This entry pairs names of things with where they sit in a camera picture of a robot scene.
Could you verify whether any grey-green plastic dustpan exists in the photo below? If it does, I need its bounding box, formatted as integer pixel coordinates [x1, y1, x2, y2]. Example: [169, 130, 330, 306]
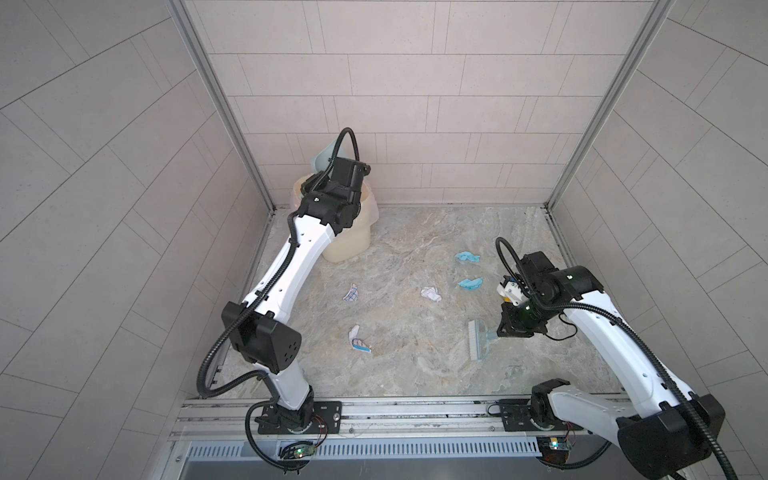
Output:
[311, 143, 334, 173]

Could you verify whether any grey-green hand brush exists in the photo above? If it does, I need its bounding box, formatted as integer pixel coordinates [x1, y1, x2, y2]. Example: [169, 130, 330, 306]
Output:
[468, 320, 498, 361]

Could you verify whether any beige trash bin with bag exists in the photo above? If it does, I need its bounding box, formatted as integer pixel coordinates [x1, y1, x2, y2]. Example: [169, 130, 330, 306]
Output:
[292, 182, 379, 263]

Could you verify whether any cyan paper scrap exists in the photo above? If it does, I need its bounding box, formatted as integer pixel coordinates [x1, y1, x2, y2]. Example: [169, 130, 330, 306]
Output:
[458, 277, 484, 290]
[455, 251, 481, 263]

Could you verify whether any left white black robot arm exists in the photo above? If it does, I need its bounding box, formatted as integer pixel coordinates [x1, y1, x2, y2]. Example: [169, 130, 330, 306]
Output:
[196, 127, 371, 412]

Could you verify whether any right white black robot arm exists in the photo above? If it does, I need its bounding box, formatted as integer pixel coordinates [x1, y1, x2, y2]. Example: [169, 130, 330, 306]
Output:
[495, 237, 738, 479]

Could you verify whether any white crumpled paper scrap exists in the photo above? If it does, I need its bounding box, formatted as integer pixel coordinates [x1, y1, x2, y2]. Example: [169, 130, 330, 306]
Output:
[420, 287, 442, 303]

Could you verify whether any white checked paper scrap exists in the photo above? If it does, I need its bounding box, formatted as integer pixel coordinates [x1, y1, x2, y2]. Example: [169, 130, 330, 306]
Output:
[343, 284, 359, 302]

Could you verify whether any right circuit board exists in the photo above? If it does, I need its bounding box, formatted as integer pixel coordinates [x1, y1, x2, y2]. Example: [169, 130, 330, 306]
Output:
[536, 436, 573, 465]

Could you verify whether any circuit board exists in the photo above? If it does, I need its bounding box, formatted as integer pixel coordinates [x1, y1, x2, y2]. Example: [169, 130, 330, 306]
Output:
[279, 441, 317, 461]
[536, 436, 573, 465]

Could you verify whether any white blue-red paper scrap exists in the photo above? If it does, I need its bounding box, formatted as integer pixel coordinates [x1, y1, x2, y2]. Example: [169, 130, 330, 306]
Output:
[348, 325, 371, 353]

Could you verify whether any left circuit board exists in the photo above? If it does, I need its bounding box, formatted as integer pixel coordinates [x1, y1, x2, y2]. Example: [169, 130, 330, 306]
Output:
[279, 441, 317, 461]

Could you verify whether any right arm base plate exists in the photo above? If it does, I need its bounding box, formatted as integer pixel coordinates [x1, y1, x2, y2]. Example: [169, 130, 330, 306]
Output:
[486, 398, 584, 433]

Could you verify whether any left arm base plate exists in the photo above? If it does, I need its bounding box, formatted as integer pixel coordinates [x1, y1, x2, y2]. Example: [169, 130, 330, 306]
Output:
[254, 399, 342, 435]

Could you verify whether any aluminium mounting rail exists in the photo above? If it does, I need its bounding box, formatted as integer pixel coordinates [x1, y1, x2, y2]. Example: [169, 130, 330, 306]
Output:
[170, 394, 670, 442]

